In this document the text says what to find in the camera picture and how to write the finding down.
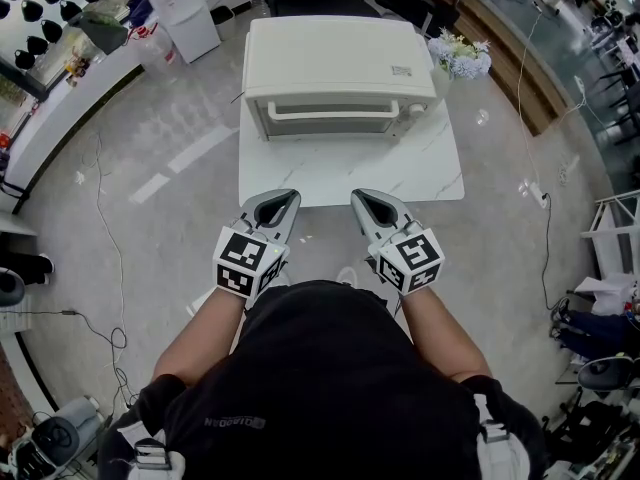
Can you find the white waste bin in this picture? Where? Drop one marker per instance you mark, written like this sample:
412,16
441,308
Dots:
223,22

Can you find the person's right forearm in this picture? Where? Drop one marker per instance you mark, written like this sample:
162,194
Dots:
440,333

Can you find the person's left forearm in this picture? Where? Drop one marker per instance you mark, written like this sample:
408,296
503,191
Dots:
200,333

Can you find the white power strip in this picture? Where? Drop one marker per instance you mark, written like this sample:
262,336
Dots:
536,193

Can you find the white water dispenser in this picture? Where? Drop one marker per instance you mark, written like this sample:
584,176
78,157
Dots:
182,10

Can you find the white toaster oven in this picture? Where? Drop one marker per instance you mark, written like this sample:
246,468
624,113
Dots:
335,58

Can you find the grey backpack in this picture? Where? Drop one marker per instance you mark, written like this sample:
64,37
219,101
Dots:
62,433

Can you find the white oven knob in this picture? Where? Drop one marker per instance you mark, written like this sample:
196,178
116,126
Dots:
416,109

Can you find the person's white shoe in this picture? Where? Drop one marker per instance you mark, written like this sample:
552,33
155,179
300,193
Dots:
346,275

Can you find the white counter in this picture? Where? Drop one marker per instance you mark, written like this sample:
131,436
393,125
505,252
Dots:
60,113

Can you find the person's black shirt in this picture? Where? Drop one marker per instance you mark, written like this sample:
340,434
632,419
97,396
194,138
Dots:
320,378

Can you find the white plastic bag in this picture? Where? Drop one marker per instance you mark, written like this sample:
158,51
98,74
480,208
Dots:
605,293

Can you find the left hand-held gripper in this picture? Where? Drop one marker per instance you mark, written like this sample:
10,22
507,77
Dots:
245,263

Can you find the white metal rack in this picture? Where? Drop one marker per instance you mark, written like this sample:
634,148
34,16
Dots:
607,228

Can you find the wooden step platform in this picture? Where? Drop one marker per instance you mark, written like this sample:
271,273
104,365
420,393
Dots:
510,58

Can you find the black dining chair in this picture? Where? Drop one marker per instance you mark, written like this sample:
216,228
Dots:
622,88

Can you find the pale blue flower bouquet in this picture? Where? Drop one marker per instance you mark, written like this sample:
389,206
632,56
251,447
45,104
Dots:
462,58

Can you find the grey office chair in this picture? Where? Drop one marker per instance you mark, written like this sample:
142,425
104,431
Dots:
607,375

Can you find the clear plastic bottle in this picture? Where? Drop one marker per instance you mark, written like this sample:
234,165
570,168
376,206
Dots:
257,2

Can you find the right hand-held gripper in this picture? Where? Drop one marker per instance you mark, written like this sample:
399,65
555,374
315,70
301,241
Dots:
412,263

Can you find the dark green bag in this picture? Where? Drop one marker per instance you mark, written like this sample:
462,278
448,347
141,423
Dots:
102,30

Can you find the group of black wall ornaments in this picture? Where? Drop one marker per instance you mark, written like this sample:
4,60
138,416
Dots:
42,18

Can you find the clear large water jug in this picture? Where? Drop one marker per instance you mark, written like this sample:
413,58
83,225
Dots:
155,50

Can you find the glass toaster oven door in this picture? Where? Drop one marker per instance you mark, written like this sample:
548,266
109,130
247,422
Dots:
330,127

